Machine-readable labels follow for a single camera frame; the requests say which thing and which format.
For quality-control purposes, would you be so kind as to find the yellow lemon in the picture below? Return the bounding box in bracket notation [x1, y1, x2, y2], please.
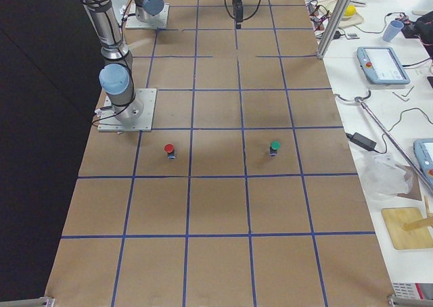
[343, 5, 357, 18]

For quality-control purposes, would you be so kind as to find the blue teach pendant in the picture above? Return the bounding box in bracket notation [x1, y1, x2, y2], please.
[356, 47, 411, 85]
[413, 138, 432, 187]

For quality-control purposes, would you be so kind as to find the metal walking cane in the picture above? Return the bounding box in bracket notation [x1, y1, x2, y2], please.
[334, 89, 432, 192]

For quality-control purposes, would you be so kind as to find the blue plastic cup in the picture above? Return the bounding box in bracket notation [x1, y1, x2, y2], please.
[382, 20, 404, 42]

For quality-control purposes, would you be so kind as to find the black power adapter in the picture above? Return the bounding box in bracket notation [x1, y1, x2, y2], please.
[346, 133, 376, 151]

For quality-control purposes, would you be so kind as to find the clear plastic bag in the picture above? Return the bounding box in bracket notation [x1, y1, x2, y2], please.
[360, 152, 414, 195]

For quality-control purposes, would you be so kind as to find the wooden cutting board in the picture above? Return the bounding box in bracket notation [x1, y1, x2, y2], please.
[381, 207, 432, 250]

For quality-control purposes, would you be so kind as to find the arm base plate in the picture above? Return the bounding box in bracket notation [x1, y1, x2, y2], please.
[125, 3, 170, 30]
[97, 89, 157, 132]

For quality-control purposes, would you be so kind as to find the aluminium frame post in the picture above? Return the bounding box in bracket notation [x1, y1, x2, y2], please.
[317, 0, 351, 59]

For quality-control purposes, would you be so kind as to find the green push button switch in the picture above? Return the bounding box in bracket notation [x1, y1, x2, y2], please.
[269, 141, 281, 157]

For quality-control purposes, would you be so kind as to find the red push button switch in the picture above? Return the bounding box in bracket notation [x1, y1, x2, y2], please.
[164, 143, 176, 160]

